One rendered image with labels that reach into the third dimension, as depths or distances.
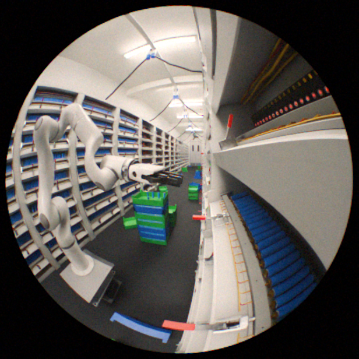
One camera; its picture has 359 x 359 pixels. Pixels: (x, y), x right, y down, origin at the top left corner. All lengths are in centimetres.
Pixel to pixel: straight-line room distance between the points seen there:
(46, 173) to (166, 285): 101
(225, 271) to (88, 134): 54
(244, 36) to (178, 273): 119
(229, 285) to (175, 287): 78
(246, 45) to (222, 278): 40
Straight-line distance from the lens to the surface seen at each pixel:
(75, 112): 53
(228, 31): 20
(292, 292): 19
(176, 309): 91
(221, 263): 23
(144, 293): 96
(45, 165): 58
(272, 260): 20
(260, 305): 17
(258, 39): 27
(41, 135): 56
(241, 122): 47
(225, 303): 19
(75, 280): 79
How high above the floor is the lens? 90
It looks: 13 degrees down
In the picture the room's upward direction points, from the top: straight up
